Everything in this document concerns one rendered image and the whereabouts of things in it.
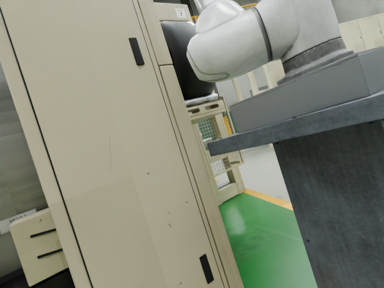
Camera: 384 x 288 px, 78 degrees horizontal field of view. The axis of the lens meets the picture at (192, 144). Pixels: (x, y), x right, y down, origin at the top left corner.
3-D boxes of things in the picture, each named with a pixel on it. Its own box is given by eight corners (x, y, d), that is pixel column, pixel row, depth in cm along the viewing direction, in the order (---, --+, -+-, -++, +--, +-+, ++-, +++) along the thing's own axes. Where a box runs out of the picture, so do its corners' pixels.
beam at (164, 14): (120, 19, 168) (114, -2, 168) (112, 38, 189) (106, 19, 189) (190, 20, 201) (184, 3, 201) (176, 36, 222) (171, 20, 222)
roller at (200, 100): (171, 107, 146) (175, 111, 144) (172, 100, 143) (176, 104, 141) (214, 98, 165) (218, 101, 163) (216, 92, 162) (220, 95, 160)
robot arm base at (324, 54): (355, 56, 71) (350, 38, 70) (355, 54, 53) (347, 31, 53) (294, 82, 82) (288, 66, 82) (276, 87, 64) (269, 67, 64)
